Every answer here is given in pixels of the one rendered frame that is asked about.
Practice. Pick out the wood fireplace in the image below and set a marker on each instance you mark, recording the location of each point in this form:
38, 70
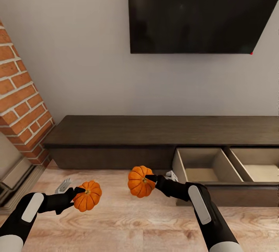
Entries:
17, 176

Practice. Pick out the pumpkin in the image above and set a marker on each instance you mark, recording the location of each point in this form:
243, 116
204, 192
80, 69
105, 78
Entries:
138, 184
88, 199

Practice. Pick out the cabinet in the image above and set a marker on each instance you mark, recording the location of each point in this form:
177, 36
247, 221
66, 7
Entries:
235, 157

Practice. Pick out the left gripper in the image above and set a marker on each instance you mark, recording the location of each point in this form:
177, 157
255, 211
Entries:
64, 200

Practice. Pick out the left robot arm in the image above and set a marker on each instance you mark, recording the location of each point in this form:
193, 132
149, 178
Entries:
15, 230

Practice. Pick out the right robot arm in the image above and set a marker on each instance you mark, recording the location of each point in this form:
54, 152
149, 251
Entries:
216, 232

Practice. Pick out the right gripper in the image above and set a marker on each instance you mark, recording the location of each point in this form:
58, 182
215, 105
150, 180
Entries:
164, 185

